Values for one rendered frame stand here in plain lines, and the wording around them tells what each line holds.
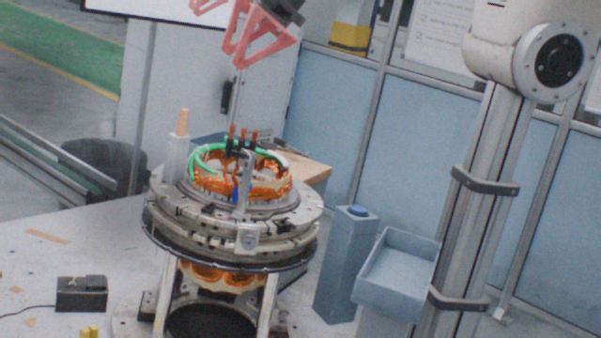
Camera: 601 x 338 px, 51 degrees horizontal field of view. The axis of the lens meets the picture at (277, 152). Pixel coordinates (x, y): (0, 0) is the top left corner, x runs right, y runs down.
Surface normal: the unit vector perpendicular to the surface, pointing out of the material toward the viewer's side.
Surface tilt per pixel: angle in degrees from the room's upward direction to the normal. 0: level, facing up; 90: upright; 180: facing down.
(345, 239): 90
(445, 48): 90
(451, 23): 90
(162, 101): 90
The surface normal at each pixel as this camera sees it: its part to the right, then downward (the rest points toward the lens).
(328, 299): -0.85, -0.01
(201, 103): -0.63, 0.11
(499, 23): -0.96, -0.11
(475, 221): 0.22, 0.32
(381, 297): -0.35, 0.22
